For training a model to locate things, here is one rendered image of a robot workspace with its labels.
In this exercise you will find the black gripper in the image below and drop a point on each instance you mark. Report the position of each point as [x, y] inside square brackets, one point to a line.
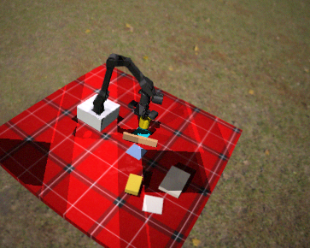
[152, 114]

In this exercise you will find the yellow block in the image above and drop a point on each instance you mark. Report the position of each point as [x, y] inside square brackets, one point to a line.
[133, 184]

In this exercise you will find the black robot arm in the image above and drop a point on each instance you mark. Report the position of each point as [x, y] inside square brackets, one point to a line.
[146, 84]

